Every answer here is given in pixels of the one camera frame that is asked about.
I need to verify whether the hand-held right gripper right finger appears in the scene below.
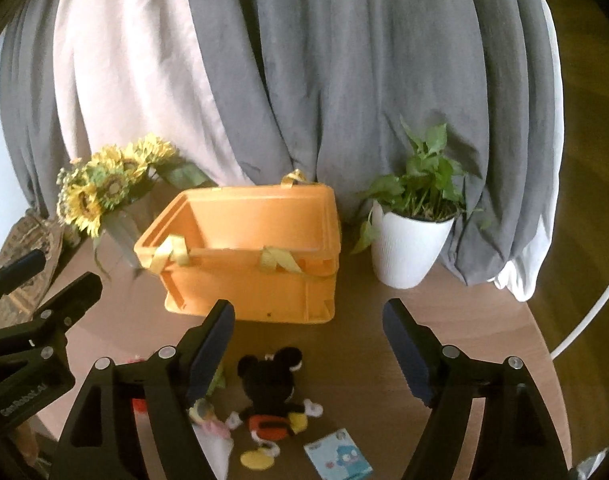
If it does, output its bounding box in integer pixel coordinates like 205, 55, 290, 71
381, 298, 570, 480

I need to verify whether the grey curtain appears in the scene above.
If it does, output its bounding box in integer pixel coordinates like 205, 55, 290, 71
184, 0, 557, 288
0, 0, 85, 216

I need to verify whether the artificial sunflower bouquet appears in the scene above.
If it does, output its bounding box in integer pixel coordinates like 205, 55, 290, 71
56, 134, 215, 281

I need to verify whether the orange plastic storage box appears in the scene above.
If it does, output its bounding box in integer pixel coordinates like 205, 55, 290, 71
133, 170, 342, 325

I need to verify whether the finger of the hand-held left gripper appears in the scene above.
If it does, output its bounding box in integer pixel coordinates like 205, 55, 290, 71
0, 272, 104, 361
0, 249, 46, 306

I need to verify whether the white plant pot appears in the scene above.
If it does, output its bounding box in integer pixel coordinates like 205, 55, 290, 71
371, 200, 456, 289

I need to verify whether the green potted plant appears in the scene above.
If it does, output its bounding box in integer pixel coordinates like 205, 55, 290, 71
351, 116, 485, 256

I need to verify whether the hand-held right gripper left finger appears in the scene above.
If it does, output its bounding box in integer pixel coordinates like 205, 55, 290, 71
52, 299, 236, 480

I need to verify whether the white hoop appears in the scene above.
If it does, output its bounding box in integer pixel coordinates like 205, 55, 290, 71
548, 265, 609, 361

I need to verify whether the colourful silk scarf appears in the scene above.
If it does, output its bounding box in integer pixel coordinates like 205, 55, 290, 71
187, 397, 235, 480

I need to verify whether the black mouse plush toy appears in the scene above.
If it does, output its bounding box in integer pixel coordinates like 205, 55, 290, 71
226, 346, 324, 470

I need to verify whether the patterned woven cloth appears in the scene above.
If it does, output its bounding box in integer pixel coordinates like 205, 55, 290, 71
0, 215, 65, 321

